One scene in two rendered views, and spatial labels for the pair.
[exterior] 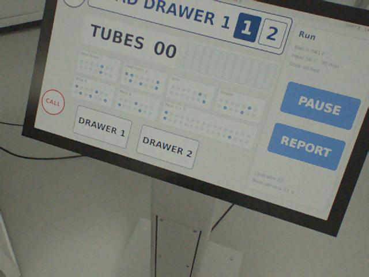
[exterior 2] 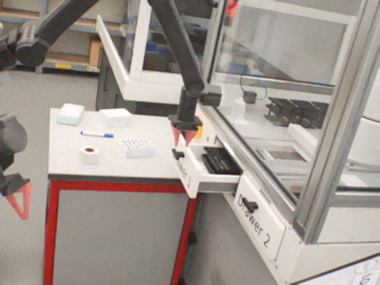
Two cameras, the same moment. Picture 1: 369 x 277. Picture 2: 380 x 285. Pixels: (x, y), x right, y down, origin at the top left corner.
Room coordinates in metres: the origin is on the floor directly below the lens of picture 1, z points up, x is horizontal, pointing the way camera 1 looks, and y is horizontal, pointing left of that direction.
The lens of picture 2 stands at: (0.37, -0.47, 1.55)
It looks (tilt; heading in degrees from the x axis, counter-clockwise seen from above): 23 degrees down; 106
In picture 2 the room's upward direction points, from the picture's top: 12 degrees clockwise
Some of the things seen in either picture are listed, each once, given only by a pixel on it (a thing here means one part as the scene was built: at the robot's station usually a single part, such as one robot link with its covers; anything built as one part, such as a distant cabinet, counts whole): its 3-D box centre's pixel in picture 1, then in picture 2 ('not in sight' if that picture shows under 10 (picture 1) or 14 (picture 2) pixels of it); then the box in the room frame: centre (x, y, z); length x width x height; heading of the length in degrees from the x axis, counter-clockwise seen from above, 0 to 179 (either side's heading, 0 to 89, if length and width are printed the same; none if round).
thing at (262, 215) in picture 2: not in sight; (256, 214); (0.28, 0.71, 0.87); 0.29 x 0.02 x 0.11; 126
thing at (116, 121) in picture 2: not in sight; (115, 117); (-0.50, 1.27, 0.79); 0.13 x 0.09 x 0.05; 56
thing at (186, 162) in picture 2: not in sight; (184, 163); (-0.02, 0.88, 0.87); 0.29 x 0.02 x 0.11; 126
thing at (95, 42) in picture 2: not in sight; (106, 51); (-2.18, 4.19, 0.28); 0.41 x 0.32 x 0.28; 36
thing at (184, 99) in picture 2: not in sight; (191, 96); (-0.03, 0.84, 1.13); 0.07 x 0.06 x 0.07; 30
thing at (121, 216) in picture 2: not in sight; (110, 214); (-0.39, 1.12, 0.38); 0.62 x 0.58 x 0.76; 126
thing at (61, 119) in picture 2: not in sight; (70, 113); (-0.67, 1.16, 0.78); 0.15 x 0.10 x 0.04; 112
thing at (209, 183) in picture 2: not in sight; (239, 167); (0.15, 1.00, 0.86); 0.40 x 0.26 x 0.06; 36
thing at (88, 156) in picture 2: not in sight; (89, 155); (-0.39, 0.88, 0.78); 0.07 x 0.07 x 0.04
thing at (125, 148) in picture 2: not in sight; (136, 147); (-0.28, 1.06, 0.78); 0.12 x 0.08 x 0.04; 50
